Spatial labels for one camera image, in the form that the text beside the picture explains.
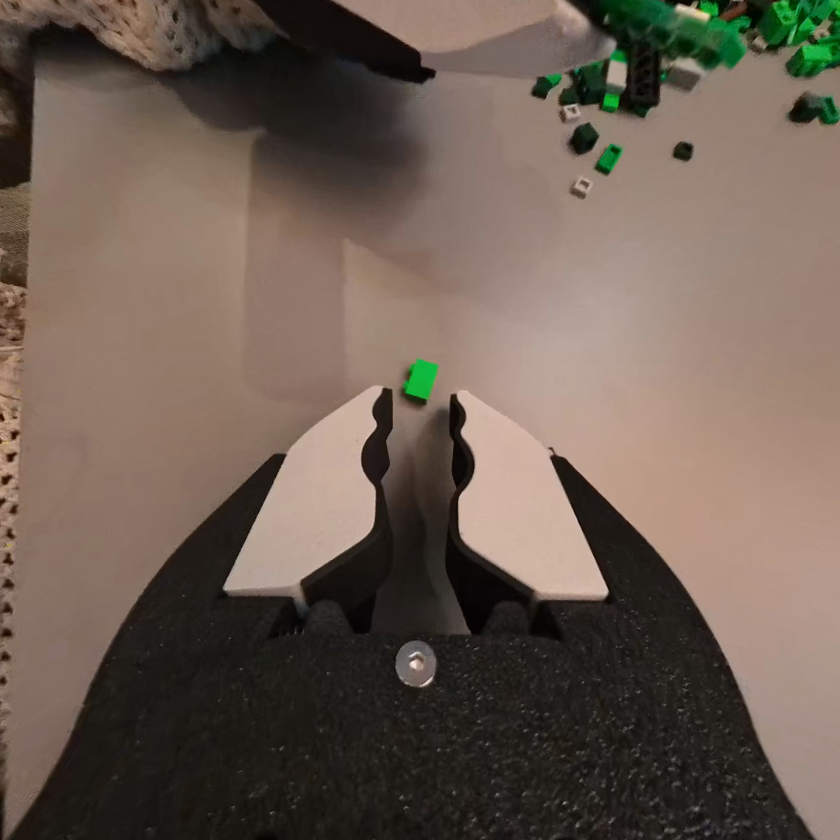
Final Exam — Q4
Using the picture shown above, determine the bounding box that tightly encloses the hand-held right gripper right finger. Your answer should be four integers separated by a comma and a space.
446, 390, 611, 635

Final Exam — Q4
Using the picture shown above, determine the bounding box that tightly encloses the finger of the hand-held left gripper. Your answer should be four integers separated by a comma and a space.
338, 0, 621, 78

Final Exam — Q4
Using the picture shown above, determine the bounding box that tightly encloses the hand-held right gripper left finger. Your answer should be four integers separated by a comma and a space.
222, 385, 395, 635

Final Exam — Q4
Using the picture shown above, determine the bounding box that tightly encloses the small bright green lego piece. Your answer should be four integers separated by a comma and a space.
402, 359, 439, 404

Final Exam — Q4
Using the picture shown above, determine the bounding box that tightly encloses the pile of lego pieces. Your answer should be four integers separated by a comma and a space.
532, 0, 840, 127

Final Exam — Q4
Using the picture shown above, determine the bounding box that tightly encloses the person's left forearm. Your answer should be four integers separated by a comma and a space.
0, 0, 277, 126

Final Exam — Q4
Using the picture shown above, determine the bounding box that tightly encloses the cream knit sweater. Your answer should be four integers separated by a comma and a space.
0, 184, 30, 723

